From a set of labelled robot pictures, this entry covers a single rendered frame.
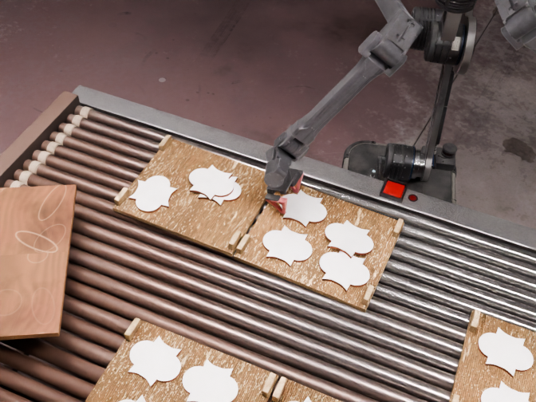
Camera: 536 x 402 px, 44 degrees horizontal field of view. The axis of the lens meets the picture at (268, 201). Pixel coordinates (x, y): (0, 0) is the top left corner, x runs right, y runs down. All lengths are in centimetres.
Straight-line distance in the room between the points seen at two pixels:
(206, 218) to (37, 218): 49
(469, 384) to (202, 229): 86
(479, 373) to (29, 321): 115
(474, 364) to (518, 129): 235
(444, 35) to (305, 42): 205
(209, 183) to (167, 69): 208
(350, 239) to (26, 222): 93
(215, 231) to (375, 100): 215
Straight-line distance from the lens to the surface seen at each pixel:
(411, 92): 409
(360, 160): 326
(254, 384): 176
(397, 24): 178
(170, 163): 222
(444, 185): 324
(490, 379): 187
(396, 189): 220
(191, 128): 237
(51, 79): 418
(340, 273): 194
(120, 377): 179
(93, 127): 242
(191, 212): 207
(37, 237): 195
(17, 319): 181
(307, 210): 207
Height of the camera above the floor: 251
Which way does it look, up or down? 49 degrees down
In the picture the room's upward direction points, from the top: 3 degrees clockwise
